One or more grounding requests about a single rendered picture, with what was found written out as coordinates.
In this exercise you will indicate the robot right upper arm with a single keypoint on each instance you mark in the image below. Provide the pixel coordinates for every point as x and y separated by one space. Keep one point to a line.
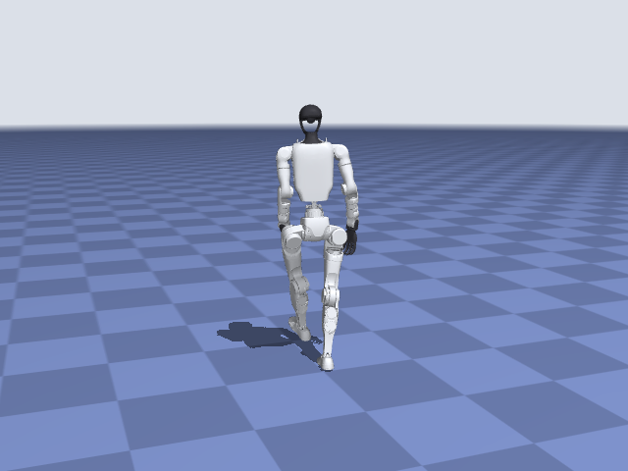
341 154

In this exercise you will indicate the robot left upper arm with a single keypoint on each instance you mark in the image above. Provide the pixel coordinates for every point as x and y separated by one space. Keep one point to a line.
283 171

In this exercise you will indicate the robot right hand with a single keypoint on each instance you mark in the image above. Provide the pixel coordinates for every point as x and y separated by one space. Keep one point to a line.
351 239

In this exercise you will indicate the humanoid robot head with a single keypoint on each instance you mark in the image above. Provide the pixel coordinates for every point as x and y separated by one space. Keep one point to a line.
310 113

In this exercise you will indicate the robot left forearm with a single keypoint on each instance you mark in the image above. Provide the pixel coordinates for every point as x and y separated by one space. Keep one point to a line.
283 210

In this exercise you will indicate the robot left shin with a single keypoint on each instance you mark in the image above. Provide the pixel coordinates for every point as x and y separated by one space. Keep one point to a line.
299 304

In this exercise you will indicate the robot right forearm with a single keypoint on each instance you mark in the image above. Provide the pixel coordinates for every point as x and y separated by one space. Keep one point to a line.
352 209

